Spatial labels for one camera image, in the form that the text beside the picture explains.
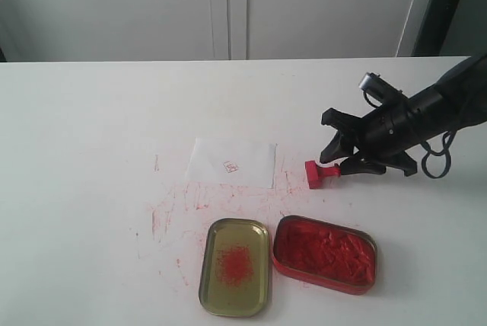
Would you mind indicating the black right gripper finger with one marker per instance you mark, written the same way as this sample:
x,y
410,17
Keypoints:
x,y
342,145

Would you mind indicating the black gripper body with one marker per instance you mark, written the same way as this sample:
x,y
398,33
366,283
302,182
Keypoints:
x,y
382,136

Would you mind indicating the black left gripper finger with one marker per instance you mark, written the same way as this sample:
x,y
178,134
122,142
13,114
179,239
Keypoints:
x,y
355,165

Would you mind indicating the red stamp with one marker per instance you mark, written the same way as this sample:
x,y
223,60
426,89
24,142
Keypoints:
x,y
317,174

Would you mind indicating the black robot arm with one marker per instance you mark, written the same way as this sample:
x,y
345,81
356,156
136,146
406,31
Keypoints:
x,y
456,101

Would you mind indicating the red ink paste tin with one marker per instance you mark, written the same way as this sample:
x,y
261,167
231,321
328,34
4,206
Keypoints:
x,y
325,254

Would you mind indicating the white paper sheet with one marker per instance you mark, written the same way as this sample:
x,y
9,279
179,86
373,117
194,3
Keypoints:
x,y
232,161

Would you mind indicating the gold tin lid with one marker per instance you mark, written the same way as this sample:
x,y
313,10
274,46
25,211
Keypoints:
x,y
236,271

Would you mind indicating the white cabinet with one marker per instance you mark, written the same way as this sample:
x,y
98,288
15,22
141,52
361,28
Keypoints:
x,y
115,30

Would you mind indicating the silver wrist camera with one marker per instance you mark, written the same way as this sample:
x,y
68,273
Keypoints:
x,y
377,92

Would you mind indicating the dark door frame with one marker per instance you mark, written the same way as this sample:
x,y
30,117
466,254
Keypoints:
x,y
434,28

